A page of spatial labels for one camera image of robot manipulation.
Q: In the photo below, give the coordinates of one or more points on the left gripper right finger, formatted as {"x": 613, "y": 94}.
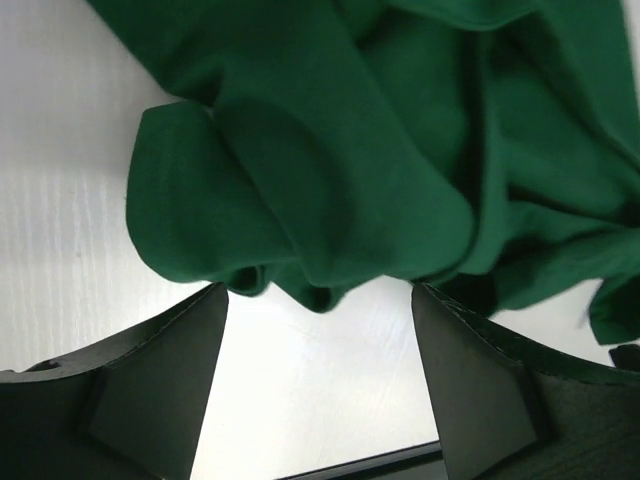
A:
{"x": 508, "y": 407}

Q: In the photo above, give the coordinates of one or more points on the green t shirt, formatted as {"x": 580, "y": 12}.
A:
{"x": 488, "y": 148}

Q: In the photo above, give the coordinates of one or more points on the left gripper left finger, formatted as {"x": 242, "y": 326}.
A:
{"x": 130, "y": 406}

